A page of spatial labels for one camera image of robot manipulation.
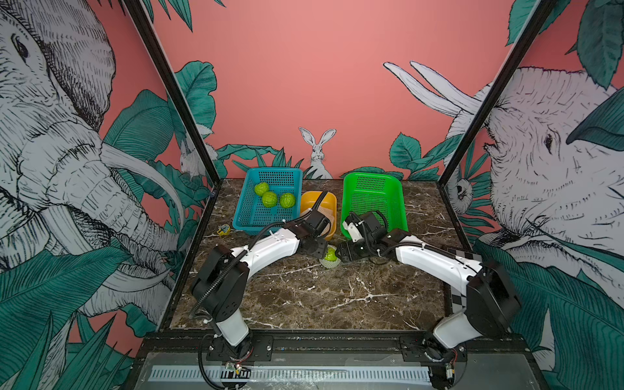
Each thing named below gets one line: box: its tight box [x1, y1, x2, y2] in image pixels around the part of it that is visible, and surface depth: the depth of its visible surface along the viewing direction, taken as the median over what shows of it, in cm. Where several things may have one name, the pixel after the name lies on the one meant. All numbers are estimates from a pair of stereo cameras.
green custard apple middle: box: [261, 190, 278, 208], surface depth 106 cm
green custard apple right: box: [279, 192, 297, 209], surface depth 107 cm
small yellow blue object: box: [216, 224, 231, 236], surface depth 103 cm
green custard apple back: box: [254, 182, 269, 197], surface depth 113 cm
